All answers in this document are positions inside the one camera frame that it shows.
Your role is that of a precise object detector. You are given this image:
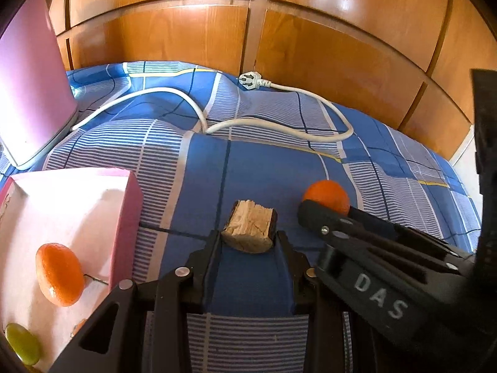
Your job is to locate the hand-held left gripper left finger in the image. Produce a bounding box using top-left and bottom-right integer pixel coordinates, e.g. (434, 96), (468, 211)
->
(48, 230), (223, 373)

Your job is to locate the blue plaid blanket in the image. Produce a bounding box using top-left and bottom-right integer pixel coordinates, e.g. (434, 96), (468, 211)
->
(0, 61), (484, 373)

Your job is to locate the pink box lid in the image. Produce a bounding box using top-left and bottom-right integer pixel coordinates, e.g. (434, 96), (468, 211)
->
(0, 0), (80, 171)

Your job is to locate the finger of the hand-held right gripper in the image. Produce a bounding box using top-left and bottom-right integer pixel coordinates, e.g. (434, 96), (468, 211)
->
(298, 199), (474, 280)
(347, 207), (478, 259)

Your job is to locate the green tomato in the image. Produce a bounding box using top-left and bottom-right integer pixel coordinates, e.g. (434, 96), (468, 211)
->
(5, 322), (43, 366)

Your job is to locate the wooden wardrobe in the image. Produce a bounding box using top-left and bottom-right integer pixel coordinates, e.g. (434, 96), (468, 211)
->
(37, 0), (497, 160)

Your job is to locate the pink cardboard box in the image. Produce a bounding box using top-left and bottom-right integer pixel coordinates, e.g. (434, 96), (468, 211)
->
(0, 167), (144, 373)

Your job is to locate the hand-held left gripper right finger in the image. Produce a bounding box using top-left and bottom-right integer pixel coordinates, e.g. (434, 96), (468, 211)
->
(274, 230), (375, 373)

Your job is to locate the white power cable with plug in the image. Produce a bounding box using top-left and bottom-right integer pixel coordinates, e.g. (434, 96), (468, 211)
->
(71, 72), (355, 145)

